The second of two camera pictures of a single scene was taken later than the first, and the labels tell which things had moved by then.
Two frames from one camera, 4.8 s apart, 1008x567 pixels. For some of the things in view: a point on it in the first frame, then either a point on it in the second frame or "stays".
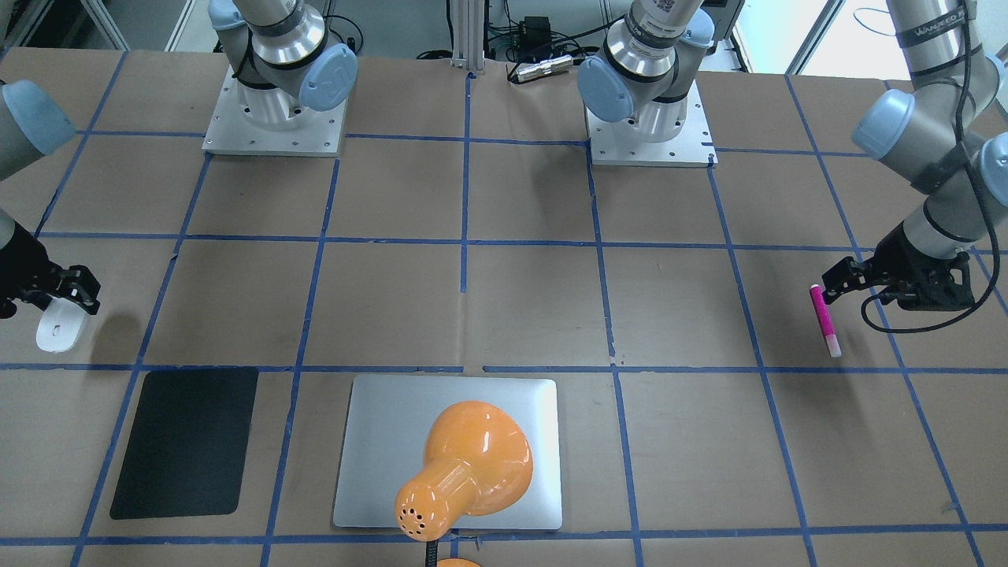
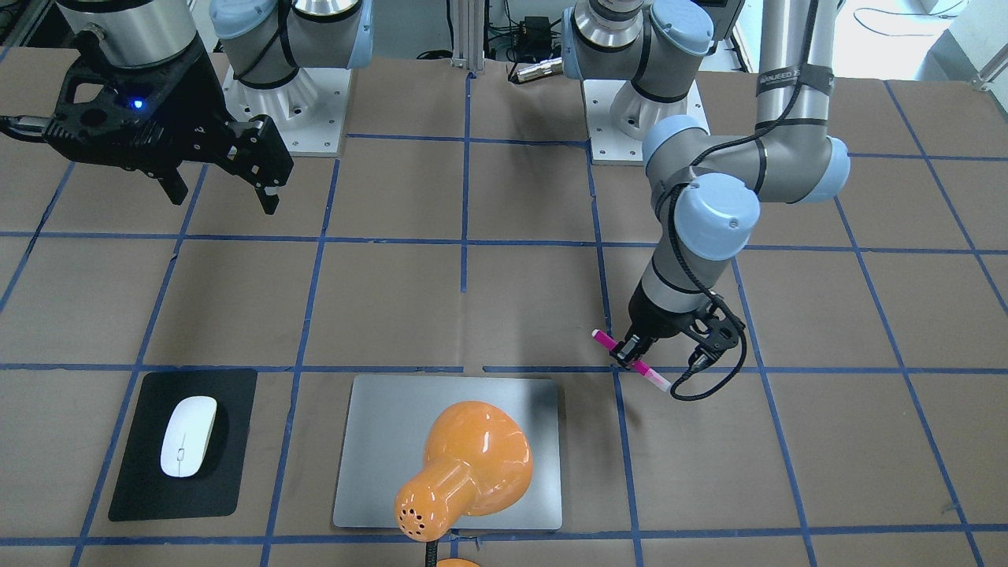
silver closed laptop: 385,427 stays
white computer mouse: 60,325 → 187,435
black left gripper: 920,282 → 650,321
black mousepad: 188,453 stays
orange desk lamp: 479,462 stays
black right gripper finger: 78,285 → 257,151
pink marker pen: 820,305 → 640,365
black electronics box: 535,38 stays
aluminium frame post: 468,34 stays
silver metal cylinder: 543,68 stays
